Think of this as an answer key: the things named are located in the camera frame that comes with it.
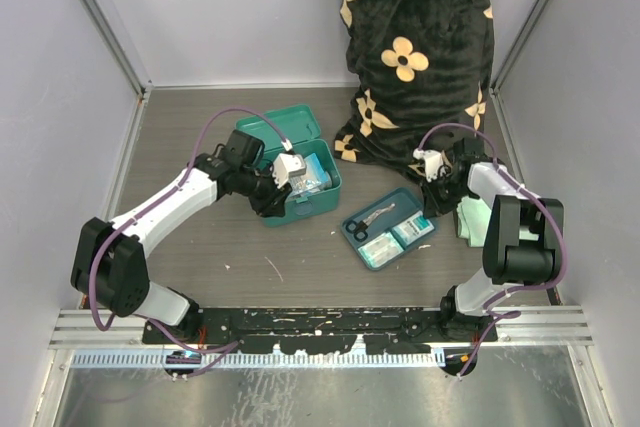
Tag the aluminium slotted rail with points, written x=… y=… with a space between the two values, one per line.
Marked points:
x=122 y=347

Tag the black handled scissors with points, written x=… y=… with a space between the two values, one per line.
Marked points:
x=359 y=230

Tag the large blue cotton pack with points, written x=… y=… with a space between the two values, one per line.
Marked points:
x=314 y=180

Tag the teal medicine kit box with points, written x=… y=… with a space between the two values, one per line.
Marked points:
x=295 y=130

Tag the white gauze pad stack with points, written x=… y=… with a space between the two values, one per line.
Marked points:
x=381 y=250

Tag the light green cloth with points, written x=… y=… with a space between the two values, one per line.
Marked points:
x=473 y=216

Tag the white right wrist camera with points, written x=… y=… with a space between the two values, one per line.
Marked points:
x=431 y=165

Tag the dark teal divided tray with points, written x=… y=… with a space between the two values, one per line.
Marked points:
x=406 y=204

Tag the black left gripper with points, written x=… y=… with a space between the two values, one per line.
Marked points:
x=274 y=204

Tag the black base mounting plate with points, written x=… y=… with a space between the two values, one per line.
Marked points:
x=320 y=331

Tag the black floral plush blanket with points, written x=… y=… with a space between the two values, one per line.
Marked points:
x=424 y=69

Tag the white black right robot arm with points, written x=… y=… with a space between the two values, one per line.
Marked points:
x=524 y=247

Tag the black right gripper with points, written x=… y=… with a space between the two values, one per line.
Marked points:
x=433 y=206

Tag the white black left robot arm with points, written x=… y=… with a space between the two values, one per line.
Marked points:
x=110 y=264

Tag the teal white sachet packet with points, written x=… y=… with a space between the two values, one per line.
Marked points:
x=412 y=230

